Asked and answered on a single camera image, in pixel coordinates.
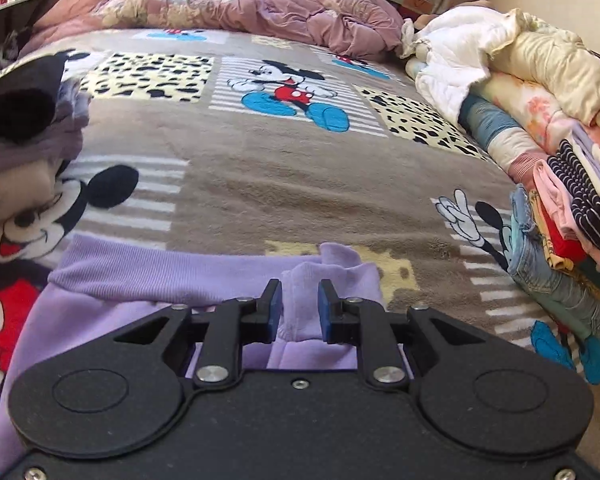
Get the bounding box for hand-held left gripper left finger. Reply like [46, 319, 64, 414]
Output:
[112, 280, 283, 391]

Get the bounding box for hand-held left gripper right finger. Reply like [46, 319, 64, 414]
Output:
[317, 280, 487, 391]

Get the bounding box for lilac sweatshirt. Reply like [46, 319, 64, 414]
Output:
[0, 232, 387, 471]

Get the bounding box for cartoon mouse printed blanket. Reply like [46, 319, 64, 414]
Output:
[0, 27, 600, 480]

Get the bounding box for folded blue jeans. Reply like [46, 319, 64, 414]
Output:
[509, 185, 600, 339]

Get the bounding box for red folded garment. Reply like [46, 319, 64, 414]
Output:
[535, 200, 590, 267]

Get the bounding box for blue striped rolled blanket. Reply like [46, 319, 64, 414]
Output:
[457, 95, 549, 184]

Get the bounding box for pink folded garment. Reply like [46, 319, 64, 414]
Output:
[532, 160, 582, 242]

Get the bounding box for navy striped folded garment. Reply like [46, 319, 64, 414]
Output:
[547, 140, 600, 267]

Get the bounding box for cream flower print garment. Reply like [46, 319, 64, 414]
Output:
[0, 160, 66, 232]

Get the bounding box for pink floral quilt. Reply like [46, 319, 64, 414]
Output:
[475, 72, 600, 157]

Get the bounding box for mauve floral duvet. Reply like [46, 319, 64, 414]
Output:
[20, 0, 405, 61]

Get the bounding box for grey purple folded garment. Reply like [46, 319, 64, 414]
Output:
[0, 80, 91, 182]

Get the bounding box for brown plush toy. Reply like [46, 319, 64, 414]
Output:
[412, 0, 492, 32]

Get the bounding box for white lilac folded garment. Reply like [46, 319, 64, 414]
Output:
[570, 127, 600, 187]

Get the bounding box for black folded garment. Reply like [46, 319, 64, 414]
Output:
[0, 55, 73, 144]

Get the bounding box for dark bag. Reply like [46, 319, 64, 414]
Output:
[0, 30, 36, 79]

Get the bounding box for dark desk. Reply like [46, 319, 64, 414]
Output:
[0, 0, 55, 61]

